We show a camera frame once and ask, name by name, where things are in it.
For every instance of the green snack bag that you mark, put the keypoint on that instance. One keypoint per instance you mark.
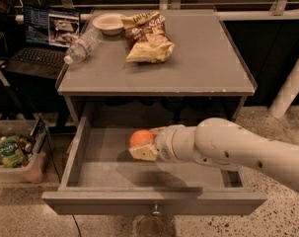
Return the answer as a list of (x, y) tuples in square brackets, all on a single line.
[(11, 152)]

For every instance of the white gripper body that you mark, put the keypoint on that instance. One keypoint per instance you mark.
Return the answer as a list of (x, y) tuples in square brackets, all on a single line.
[(166, 143)]

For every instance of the grey open top drawer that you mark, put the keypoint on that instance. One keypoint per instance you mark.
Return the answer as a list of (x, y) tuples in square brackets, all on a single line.
[(101, 177)]

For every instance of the yellow brown chip bag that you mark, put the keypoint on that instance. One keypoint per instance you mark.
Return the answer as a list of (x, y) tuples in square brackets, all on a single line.
[(146, 37)]

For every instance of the grey cabinet counter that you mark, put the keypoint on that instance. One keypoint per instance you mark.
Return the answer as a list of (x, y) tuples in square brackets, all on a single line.
[(204, 62)]

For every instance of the black open laptop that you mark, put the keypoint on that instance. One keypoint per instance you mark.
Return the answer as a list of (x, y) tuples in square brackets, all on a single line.
[(48, 34)]

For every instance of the white paper bowl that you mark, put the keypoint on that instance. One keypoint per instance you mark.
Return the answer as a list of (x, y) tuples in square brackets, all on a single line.
[(109, 24)]

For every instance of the metal drawer knob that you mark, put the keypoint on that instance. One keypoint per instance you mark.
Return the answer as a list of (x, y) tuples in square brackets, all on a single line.
[(155, 211)]

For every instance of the clear plastic storage bin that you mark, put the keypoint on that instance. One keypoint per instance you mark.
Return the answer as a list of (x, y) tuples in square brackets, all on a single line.
[(24, 150)]

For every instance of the orange fruit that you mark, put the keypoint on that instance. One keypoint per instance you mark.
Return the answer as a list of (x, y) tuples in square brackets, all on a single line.
[(141, 137)]

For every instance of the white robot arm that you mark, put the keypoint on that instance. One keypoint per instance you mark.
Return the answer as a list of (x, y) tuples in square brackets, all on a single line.
[(217, 142)]

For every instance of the clear plastic water bottle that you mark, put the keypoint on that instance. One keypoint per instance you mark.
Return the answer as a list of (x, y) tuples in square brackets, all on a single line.
[(83, 46)]

